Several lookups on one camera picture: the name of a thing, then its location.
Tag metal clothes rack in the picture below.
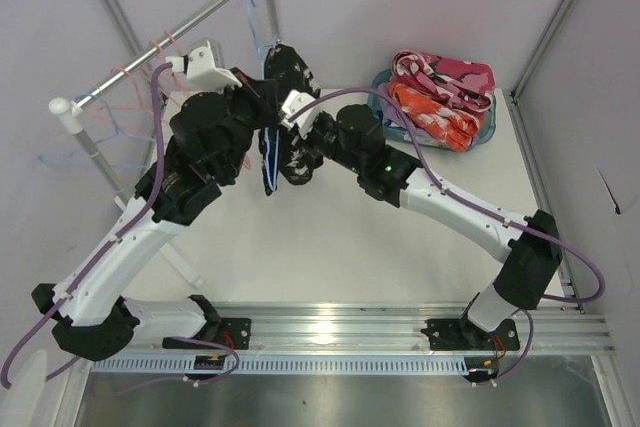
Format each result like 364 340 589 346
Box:
48 0 281 288

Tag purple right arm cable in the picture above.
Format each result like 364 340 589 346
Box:
284 86 606 388

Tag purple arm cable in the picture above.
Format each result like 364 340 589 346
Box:
284 86 606 388
0 64 174 391

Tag purple trousers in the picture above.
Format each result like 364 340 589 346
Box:
367 95 497 150

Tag teal plastic basin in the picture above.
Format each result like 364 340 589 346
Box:
367 69 497 150

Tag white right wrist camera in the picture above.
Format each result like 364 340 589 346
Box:
279 90 321 139

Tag aluminium mounting rail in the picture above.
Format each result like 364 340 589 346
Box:
107 300 616 354

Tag black white trousers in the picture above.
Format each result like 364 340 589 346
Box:
258 44 324 196

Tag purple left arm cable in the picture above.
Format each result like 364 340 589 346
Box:
0 64 174 391

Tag pink patterned trousers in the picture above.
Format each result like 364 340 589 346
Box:
391 50 495 114

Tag orange trousers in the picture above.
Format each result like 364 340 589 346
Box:
387 80 483 152

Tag white slotted cable duct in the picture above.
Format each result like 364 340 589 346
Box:
92 353 469 376

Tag pink hanger of black trousers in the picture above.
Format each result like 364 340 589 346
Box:
149 30 176 55

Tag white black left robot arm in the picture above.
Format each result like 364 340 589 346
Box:
32 78 278 362

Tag pink hanger of orange trousers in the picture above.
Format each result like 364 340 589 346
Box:
84 67 154 143

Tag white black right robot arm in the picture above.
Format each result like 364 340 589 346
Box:
294 104 562 350

